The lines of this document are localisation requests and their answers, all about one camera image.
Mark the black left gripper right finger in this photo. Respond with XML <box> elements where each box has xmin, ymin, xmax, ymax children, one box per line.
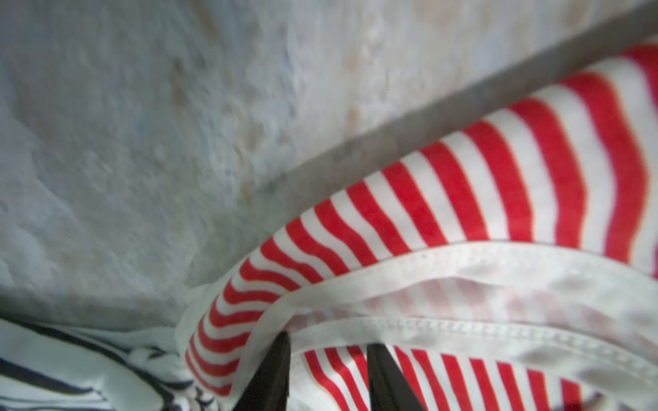
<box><xmin>367</xmin><ymin>344</ymin><xmax>423</xmax><ymax>411</ymax></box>

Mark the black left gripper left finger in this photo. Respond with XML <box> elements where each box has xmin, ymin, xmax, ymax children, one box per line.
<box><xmin>233</xmin><ymin>332</ymin><xmax>291</xmax><ymax>411</ymax></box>

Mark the red white striped tank top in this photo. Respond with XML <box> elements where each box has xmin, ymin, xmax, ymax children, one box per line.
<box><xmin>175</xmin><ymin>38</ymin><xmax>657</xmax><ymax>410</ymax></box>

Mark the black white striped tank top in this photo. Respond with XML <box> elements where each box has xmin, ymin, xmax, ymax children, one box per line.
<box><xmin>1</xmin><ymin>320</ymin><xmax>220</xmax><ymax>410</ymax></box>

